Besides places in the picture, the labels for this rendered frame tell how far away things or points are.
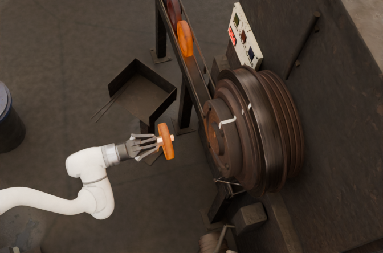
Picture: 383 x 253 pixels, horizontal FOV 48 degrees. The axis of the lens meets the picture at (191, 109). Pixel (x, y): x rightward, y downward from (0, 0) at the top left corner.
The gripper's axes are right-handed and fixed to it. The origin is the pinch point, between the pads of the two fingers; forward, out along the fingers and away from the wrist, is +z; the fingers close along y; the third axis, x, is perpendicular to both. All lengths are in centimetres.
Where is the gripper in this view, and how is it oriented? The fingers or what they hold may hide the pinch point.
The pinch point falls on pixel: (165, 139)
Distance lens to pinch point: 181.0
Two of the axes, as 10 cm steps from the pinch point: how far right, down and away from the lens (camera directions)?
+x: 0.2, -4.3, -9.0
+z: 9.5, -2.6, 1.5
